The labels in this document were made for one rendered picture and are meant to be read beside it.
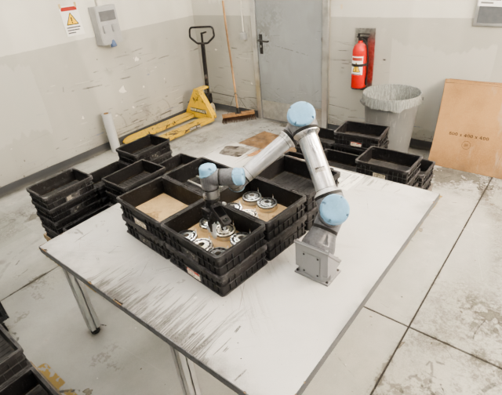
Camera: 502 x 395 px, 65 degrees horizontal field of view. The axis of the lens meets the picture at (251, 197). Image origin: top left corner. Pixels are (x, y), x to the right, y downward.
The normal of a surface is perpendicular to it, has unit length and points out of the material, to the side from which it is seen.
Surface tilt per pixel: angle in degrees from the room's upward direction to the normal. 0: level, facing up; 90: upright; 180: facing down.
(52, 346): 0
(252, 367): 0
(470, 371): 0
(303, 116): 41
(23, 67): 90
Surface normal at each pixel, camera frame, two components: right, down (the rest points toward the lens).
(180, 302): -0.08, -0.85
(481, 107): -0.62, 0.30
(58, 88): 0.78, 0.27
